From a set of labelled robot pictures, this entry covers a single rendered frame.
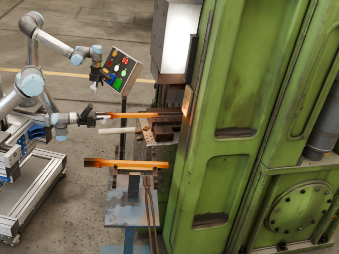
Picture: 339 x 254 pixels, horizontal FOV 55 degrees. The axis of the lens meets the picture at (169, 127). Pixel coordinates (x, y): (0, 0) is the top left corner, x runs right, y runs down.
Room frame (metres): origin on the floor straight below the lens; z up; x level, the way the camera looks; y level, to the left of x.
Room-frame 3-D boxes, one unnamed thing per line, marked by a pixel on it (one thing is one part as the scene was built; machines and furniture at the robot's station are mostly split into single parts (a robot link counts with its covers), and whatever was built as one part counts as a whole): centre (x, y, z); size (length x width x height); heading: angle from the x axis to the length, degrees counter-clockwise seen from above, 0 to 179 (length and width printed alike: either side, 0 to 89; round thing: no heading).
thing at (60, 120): (1.67, 0.68, 0.99); 0.11 x 0.08 x 0.09; 110
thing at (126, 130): (2.18, 0.35, 0.62); 0.44 x 0.05 x 0.05; 110
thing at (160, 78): (1.96, -0.05, 1.32); 0.42 x 0.20 x 0.10; 110
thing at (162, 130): (1.74, 0.03, 0.95); 0.12 x 0.08 x 0.06; 110
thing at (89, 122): (1.73, 0.53, 0.98); 0.12 x 0.08 x 0.09; 110
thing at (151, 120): (1.96, -0.05, 0.96); 0.42 x 0.20 x 0.09; 110
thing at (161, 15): (1.92, -0.06, 1.56); 0.42 x 0.39 x 0.40; 110
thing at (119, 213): (1.35, 0.15, 0.73); 0.40 x 0.30 x 0.02; 10
